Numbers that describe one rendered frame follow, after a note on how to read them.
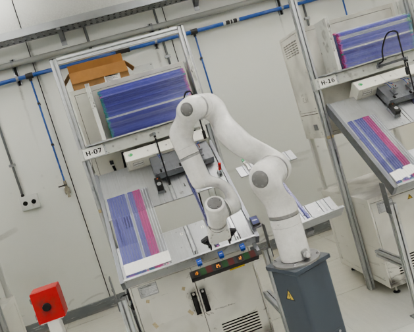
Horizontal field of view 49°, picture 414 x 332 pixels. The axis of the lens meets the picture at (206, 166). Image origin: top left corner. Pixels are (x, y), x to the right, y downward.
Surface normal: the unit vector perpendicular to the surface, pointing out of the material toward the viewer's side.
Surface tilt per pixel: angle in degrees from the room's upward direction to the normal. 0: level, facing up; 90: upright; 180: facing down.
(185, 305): 90
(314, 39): 90
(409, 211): 90
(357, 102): 44
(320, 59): 90
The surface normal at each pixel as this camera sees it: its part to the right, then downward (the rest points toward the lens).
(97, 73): 0.17, -0.14
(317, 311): 0.51, -0.07
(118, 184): -0.08, -0.66
